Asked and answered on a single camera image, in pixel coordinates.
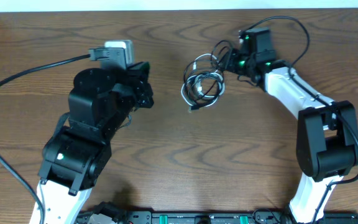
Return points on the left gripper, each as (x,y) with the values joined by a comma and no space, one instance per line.
(145,88)

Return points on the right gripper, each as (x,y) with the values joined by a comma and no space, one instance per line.
(232,53)

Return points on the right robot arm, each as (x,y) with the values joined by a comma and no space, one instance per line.
(327,131)

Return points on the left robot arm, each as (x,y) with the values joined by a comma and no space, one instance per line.
(80,147)

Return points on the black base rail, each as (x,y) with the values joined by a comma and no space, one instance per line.
(109,213)

